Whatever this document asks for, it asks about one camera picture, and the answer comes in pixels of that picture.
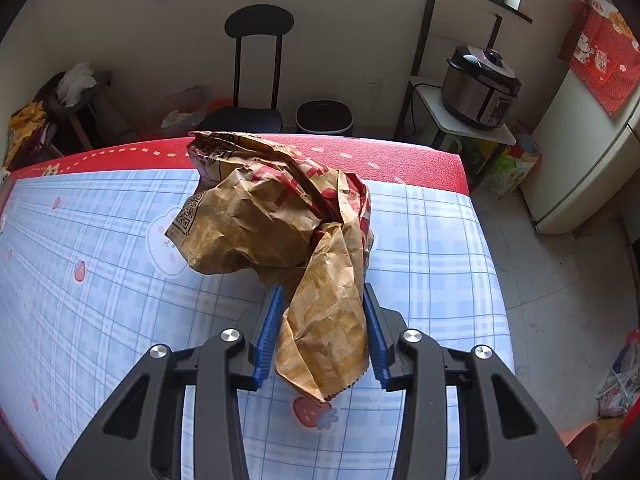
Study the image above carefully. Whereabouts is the dark wooden stool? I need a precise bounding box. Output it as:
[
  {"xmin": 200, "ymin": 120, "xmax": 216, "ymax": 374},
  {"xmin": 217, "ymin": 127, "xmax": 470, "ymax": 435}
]
[{"xmin": 47, "ymin": 71, "xmax": 113, "ymax": 151}]

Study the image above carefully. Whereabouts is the printed plastic bag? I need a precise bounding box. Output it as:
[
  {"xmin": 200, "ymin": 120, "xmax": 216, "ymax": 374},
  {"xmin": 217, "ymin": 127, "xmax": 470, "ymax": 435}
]
[{"xmin": 595, "ymin": 330, "xmax": 640, "ymax": 418}]

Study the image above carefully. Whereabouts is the black chair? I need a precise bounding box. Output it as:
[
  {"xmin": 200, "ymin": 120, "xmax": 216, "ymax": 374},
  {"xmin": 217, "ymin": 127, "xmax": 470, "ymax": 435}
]
[{"xmin": 197, "ymin": 4, "xmax": 296, "ymax": 136}]

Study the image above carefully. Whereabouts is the white fridge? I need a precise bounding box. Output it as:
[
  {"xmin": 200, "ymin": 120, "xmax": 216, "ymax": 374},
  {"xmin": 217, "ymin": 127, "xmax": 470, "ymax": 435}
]
[{"xmin": 520, "ymin": 60, "xmax": 640, "ymax": 236}]

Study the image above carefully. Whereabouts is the red printed cloth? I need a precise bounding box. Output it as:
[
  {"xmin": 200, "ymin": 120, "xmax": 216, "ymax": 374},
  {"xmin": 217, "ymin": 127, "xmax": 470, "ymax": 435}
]
[{"xmin": 557, "ymin": 0, "xmax": 640, "ymax": 117}]

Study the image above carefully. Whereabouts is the colourful cardboard box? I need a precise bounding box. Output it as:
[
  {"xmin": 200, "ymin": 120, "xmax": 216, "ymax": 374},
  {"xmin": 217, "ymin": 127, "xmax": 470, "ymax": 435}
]
[{"xmin": 470, "ymin": 135, "xmax": 543, "ymax": 198}]

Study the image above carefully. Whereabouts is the long black pole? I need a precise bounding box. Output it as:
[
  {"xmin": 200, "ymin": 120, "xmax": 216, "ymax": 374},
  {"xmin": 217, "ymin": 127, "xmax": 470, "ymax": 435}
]
[{"xmin": 400, "ymin": 0, "xmax": 437, "ymax": 138}]

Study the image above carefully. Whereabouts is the pile of yellow clothes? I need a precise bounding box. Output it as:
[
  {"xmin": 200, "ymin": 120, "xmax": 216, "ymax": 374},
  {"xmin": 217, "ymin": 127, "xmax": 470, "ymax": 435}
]
[{"xmin": 5, "ymin": 101, "xmax": 51, "ymax": 171}]

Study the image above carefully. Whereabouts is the electric pressure cooker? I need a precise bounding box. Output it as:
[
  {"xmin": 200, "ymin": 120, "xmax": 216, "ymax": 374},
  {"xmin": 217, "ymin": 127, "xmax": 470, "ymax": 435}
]
[{"xmin": 441, "ymin": 45, "xmax": 522, "ymax": 131}]

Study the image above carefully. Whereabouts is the white plastic bag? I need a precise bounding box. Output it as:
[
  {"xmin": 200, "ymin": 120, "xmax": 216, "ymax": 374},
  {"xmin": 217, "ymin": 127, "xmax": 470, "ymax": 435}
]
[{"xmin": 56, "ymin": 62, "xmax": 97, "ymax": 108}]

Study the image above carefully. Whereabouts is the short black pole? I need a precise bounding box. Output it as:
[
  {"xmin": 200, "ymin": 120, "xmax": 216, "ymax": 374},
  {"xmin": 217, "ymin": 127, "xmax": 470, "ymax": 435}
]
[{"xmin": 487, "ymin": 14, "xmax": 503, "ymax": 53}]

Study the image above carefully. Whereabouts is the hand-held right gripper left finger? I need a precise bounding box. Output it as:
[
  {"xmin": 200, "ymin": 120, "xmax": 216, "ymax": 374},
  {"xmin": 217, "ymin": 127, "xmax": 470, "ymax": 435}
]
[{"xmin": 55, "ymin": 285, "xmax": 286, "ymax": 480}]

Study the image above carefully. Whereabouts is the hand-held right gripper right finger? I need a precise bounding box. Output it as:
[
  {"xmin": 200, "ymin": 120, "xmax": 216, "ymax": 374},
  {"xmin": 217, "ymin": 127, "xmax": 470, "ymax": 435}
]
[{"xmin": 362, "ymin": 282, "xmax": 586, "ymax": 480}]

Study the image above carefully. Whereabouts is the white side table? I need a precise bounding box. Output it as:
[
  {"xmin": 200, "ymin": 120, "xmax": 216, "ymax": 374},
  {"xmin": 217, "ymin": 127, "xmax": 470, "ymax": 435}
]
[{"xmin": 407, "ymin": 77, "xmax": 517, "ymax": 156}]

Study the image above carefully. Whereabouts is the blue plaid tablecloth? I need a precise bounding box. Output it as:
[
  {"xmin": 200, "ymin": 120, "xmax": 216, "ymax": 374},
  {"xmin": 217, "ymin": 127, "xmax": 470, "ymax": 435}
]
[{"xmin": 0, "ymin": 134, "xmax": 516, "ymax": 480}]

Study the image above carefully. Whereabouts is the clear plastic bag bin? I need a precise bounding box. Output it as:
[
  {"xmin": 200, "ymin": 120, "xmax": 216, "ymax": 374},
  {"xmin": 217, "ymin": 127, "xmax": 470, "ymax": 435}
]
[{"xmin": 142, "ymin": 85, "xmax": 213, "ymax": 138}]

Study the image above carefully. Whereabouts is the brown paper bag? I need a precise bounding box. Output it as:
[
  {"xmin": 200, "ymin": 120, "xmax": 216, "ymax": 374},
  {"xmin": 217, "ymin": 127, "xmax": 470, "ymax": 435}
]
[{"xmin": 165, "ymin": 131, "xmax": 376, "ymax": 403}]

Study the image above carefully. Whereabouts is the black trash bin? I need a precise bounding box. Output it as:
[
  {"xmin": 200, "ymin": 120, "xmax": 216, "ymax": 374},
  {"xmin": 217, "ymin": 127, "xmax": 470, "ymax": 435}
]
[{"xmin": 295, "ymin": 100, "xmax": 357, "ymax": 137}]

